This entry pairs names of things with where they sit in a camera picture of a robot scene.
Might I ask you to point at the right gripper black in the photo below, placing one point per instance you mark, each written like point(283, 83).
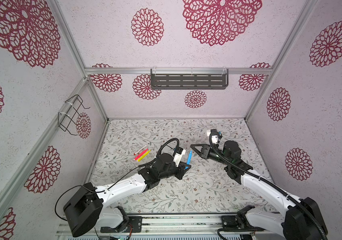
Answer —
point(204, 153)

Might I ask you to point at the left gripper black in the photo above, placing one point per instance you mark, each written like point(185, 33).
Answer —
point(183, 165)

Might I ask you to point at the blue pen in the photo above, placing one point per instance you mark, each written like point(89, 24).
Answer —
point(189, 157)

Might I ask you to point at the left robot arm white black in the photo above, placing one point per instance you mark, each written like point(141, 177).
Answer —
point(90, 206)

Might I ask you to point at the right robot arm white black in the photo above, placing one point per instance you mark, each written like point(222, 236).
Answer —
point(295, 218)

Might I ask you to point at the yellow highlighter pen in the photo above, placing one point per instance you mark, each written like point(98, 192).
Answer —
point(144, 155)

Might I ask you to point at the white pen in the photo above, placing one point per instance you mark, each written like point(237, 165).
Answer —
point(140, 150)

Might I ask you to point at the pink highlighter pen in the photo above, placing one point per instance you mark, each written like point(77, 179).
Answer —
point(140, 155)

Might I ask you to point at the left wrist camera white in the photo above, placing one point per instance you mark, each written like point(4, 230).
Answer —
point(179, 153)

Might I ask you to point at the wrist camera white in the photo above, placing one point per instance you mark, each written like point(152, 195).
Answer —
point(179, 153)
point(214, 136)

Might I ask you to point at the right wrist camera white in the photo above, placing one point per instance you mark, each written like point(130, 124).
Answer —
point(214, 136)

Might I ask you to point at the dark grey slotted wall shelf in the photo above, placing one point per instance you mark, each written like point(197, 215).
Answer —
point(191, 81)

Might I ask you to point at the black wire wall rack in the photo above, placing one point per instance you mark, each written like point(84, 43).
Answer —
point(74, 121)

